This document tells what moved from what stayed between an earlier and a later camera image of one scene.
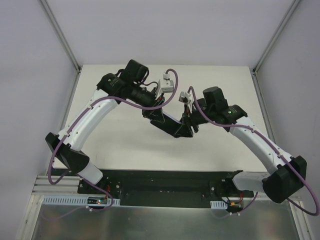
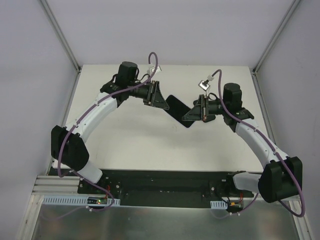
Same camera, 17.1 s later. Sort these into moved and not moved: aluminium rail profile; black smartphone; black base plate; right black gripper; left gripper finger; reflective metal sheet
Moved: black smartphone; right black gripper; left gripper finger
Not moved: aluminium rail profile; black base plate; reflective metal sheet
